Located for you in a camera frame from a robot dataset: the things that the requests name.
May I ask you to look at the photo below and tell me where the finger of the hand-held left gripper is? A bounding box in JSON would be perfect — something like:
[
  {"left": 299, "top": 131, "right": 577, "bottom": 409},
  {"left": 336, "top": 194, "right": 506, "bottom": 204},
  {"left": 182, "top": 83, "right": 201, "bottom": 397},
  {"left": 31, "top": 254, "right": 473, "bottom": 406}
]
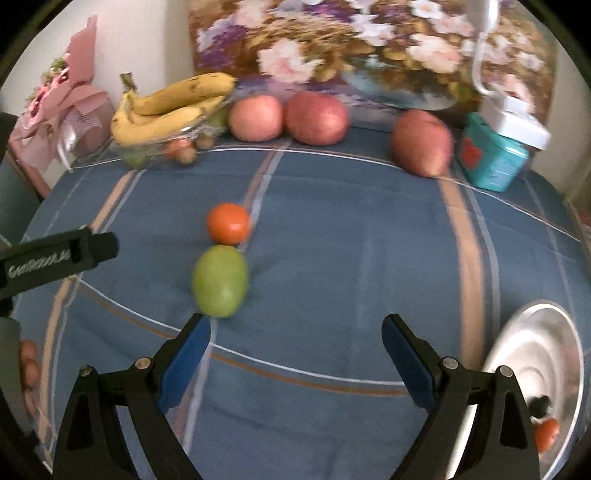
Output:
[{"left": 85, "top": 232, "right": 119, "bottom": 271}]

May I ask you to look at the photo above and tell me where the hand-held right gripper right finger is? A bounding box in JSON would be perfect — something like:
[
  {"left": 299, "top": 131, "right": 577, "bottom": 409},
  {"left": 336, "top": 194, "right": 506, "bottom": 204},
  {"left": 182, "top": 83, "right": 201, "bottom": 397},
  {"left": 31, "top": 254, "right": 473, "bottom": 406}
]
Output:
[{"left": 381, "top": 314, "right": 541, "bottom": 480}]

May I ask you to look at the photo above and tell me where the white charger device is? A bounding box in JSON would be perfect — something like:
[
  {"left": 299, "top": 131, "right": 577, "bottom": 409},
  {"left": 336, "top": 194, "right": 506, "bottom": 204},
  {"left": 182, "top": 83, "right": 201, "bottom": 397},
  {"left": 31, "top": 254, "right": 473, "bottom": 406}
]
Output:
[{"left": 464, "top": 0, "right": 552, "bottom": 151}]

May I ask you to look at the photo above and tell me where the teal box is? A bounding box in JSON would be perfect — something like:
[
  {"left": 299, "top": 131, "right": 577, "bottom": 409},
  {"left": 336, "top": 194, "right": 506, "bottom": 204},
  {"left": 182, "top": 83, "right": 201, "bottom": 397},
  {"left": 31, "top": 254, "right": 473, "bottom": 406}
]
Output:
[{"left": 457, "top": 113, "right": 529, "bottom": 192}]

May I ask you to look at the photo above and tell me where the oblong red apple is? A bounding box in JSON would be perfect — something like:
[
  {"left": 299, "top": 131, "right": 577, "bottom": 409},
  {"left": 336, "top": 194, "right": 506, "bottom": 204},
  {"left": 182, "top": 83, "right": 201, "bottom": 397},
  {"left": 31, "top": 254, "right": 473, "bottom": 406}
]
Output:
[{"left": 392, "top": 110, "right": 454, "bottom": 178}]

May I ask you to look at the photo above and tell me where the yellow banana bunch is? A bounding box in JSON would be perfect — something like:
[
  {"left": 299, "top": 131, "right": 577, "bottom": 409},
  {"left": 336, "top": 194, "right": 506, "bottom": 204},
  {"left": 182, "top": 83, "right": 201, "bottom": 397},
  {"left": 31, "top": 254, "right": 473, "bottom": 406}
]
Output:
[{"left": 110, "top": 72, "right": 238, "bottom": 146}]

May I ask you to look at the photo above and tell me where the orange tangerine with stem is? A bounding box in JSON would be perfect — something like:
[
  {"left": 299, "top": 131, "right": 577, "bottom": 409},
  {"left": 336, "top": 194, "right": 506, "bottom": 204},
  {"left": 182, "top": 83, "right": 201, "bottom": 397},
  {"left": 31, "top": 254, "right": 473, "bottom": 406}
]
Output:
[{"left": 534, "top": 418, "right": 561, "bottom": 453}]

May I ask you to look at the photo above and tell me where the small green mango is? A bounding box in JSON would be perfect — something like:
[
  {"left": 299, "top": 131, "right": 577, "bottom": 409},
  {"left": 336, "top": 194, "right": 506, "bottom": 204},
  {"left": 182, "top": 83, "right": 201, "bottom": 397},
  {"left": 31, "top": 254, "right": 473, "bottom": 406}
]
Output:
[{"left": 191, "top": 245, "right": 250, "bottom": 318}]

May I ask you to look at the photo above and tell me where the small orange tangerine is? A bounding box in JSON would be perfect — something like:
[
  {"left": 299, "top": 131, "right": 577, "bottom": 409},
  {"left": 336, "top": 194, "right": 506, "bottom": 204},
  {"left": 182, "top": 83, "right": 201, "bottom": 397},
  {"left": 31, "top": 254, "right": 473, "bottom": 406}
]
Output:
[{"left": 206, "top": 203, "right": 251, "bottom": 246}]

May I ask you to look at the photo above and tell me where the pink board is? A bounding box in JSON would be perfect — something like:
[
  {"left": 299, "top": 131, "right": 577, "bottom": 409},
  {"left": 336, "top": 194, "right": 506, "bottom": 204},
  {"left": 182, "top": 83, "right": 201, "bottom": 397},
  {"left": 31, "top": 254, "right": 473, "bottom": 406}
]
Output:
[{"left": 7, "top": 134, "right": 51, "bottom": 199}]

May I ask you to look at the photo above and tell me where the silver metal plate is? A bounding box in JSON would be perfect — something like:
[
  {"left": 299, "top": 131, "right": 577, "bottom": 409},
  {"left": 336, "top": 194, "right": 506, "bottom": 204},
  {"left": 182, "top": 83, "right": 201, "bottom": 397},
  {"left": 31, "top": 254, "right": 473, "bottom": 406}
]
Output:
[{"left": 471, "top": 300, "right": 585, "bottom": 480}]

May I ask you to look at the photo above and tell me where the person's left hand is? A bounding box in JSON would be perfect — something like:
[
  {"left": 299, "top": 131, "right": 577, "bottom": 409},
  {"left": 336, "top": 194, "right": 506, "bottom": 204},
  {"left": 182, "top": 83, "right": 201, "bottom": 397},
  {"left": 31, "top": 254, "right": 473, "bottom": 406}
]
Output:
[{"left": 18, "top": 339, "right": 42, "bottom": 416}]

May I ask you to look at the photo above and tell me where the pink apple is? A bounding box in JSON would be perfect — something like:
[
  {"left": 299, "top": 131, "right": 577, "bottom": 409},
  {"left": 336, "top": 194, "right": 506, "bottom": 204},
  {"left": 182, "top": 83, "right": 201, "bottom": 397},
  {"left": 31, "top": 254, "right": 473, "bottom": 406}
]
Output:
[{"left": 228, "top": 95, "right": 284, "bottom": 142}]

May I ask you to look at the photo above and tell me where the floral painting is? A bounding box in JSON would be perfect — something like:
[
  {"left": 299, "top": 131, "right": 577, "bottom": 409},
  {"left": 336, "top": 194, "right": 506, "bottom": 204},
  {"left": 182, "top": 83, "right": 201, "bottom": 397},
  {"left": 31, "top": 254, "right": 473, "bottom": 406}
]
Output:
[{"left": 187, "top": 0, "right": 557, "bottom": 114}]

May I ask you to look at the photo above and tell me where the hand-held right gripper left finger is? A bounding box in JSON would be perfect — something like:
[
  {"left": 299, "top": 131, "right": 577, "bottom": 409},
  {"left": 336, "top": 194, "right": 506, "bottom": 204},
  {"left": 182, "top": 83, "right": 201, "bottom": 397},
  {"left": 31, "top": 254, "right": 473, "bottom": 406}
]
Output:
[{"left": 54, "top": 313, "right": 212, "bottom": 480}]

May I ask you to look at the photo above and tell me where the blue checked tablecloth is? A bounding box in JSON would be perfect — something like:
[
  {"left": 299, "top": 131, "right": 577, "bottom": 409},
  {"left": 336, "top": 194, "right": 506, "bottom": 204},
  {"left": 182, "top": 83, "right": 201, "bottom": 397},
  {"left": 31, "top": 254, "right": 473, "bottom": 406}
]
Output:
[{"left": 9, "top": 138, "right": 591, "bottom": 480}]

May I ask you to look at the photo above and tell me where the round red apple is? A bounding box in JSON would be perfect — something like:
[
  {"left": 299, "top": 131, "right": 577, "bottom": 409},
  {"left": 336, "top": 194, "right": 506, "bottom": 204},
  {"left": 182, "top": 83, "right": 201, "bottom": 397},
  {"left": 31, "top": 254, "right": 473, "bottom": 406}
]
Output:
[{"left": 284, "top": 91, "right": 350, "bottom": 146}]

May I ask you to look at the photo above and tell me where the pink flower bouquet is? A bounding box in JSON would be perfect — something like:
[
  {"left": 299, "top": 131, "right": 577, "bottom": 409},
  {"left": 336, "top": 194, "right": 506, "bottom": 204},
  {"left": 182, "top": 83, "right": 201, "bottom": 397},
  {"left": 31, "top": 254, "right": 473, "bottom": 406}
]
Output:
[{"left": 9, "top": 14, "right": 116, "bottom": 171}]

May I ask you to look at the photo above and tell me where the clear plastic tray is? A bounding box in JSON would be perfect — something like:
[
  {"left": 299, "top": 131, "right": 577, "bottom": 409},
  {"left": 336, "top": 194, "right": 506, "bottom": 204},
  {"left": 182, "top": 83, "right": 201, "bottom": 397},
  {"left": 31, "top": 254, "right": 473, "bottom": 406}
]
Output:
[{"left": 113, "top": 99, "right": 232, "bottom": 171}]

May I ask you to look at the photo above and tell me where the dark grey cabinet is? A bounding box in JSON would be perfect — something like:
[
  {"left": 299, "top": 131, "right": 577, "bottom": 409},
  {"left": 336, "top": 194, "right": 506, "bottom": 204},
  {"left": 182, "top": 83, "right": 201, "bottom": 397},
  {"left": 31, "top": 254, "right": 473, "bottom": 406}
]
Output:
[{"left": 0, "top": 111, "right": 42, "bottom": 245}]

